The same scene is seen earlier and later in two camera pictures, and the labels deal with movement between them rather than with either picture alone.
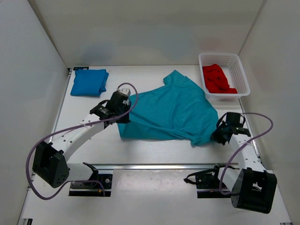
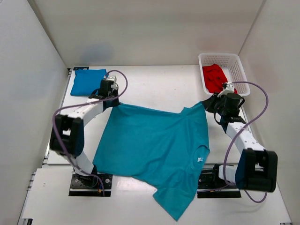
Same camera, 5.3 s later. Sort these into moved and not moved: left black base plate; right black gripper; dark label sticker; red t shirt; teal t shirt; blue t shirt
Moved: teal t shirt; right black gripper
Not moved: dark label sticker; red t shirt; left black base plate; blue t shirt
